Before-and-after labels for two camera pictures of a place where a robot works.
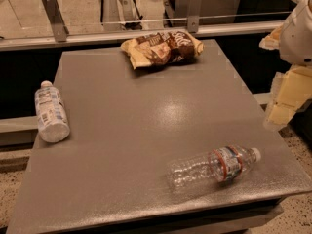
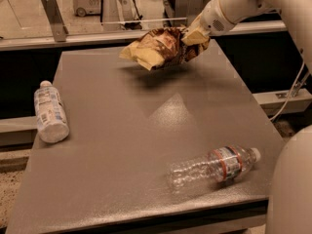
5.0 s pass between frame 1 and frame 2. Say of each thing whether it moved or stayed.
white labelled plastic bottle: stayed
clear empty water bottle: stayed
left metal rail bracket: stayed
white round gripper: moved
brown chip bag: moved
